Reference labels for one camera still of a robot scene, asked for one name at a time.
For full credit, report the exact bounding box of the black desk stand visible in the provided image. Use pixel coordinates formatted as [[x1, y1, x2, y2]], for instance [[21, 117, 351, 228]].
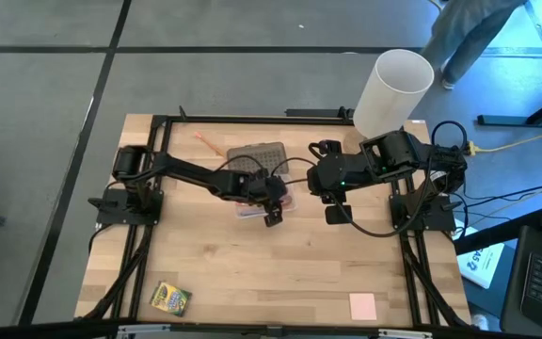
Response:
[[476, 0, 542, 128]]

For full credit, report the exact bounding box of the clear plastic pencil case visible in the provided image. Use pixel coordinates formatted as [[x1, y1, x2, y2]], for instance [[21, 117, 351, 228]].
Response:
[[226, 141, 299, 220]]

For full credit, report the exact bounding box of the orange pencil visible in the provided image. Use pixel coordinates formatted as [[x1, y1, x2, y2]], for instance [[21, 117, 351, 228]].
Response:
[[194, 131, 228, 159]]

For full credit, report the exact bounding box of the crayon box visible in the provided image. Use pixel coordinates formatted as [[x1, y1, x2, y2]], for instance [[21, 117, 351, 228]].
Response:
[[149, 280, 193, 318]]

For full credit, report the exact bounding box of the white shade table lamp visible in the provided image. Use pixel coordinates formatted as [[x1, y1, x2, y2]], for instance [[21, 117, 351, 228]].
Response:
[[352, 48, 436, 141]]

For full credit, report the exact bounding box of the black aluminium table frame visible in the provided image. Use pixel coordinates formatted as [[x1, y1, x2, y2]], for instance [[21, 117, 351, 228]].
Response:
[[75, 105, 472, 339]]

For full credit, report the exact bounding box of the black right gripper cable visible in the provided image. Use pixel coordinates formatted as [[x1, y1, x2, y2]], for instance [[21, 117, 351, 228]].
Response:
[[330, 178, 433, 239]]

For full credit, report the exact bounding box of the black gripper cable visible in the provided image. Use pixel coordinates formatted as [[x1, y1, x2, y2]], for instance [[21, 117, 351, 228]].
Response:
[[215, 153, 272, 179], [330, 178, 433, 239]]

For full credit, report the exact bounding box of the pink sticky note pad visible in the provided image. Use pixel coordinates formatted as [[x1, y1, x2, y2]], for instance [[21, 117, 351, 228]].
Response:
[[348, 292, 378, 322]]

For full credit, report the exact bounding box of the yellow extension cord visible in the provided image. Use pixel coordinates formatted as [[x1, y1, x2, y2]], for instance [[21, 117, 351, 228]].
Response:
[[466, 129, 542, 157]]

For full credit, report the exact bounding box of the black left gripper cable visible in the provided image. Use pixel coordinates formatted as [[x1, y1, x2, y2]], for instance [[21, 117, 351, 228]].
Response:
[[215, 153, 272, 179]]

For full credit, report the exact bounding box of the white book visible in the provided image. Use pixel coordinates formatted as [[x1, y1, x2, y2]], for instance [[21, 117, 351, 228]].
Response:
[[455, 225, 506, 290]]

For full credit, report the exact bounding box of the silver metal bracket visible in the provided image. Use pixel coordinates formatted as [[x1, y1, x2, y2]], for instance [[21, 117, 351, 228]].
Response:
[[117, 323, 171, 338], [377, 329, 433, 339]]

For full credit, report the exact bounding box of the person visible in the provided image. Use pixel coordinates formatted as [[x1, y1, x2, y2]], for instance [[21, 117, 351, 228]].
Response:
[[419, 0, 529, 91]]

